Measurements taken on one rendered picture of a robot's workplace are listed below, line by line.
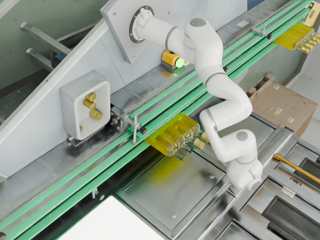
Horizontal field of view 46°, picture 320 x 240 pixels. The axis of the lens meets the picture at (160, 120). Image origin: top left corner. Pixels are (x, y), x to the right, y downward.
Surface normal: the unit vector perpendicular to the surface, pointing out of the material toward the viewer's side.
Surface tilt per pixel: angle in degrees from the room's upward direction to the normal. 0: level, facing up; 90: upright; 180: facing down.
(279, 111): 90
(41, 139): 0
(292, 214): 90
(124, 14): 4
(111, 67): 0
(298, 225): 90
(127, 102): 90
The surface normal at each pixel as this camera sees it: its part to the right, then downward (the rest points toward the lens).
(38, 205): 0.08, -0.72
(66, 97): -0.65, 0.48
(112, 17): 0.79, 0.44
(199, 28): -0.17, -0.61
